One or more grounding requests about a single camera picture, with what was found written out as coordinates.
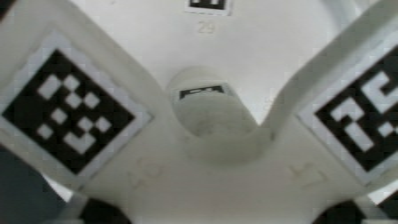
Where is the white cylindrical table leg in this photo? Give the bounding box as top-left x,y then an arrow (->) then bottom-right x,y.
167,66 -> 258,137

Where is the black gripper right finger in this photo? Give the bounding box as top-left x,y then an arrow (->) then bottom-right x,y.
309,194 -> 396,224

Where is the white round table top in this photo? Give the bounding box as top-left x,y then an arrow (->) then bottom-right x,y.
41,0 -> 398,208

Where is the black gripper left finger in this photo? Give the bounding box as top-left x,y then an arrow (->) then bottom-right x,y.
55,193 -> 135,224

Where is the white cross-shaped table base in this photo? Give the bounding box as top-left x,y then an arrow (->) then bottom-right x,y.
0,0 -> 398,224

